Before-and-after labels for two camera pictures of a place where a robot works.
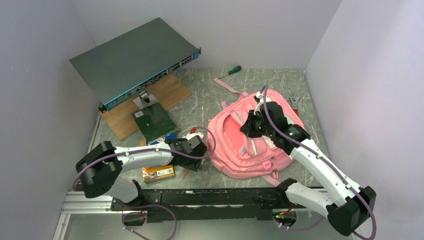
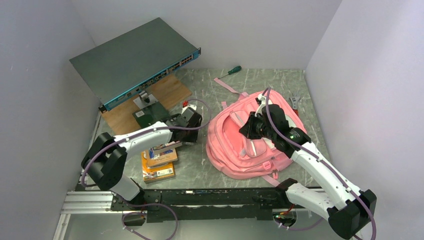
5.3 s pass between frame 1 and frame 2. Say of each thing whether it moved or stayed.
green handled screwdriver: stayed
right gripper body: stayed
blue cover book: moved
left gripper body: moved
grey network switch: stayed
